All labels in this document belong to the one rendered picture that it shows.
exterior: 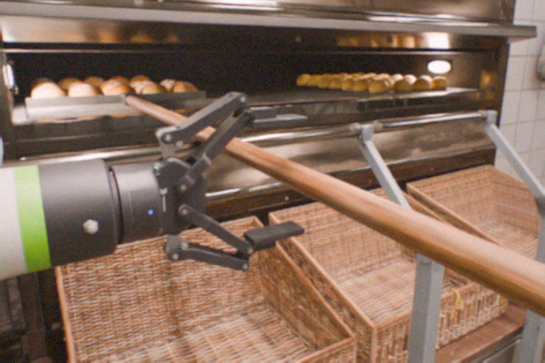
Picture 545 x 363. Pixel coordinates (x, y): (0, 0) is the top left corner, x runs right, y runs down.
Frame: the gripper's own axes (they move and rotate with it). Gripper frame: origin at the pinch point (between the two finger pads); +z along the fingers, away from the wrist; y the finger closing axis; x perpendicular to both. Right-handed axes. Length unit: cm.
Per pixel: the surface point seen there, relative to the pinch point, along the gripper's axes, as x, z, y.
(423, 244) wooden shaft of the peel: 20.7, -1.3, 0.1
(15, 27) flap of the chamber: -60, -27, -20
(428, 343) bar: -9, 40, 44
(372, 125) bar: -30, 42, 2
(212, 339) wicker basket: -52, 9, 60
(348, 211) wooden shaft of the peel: 11.9, -1.2, 0.4
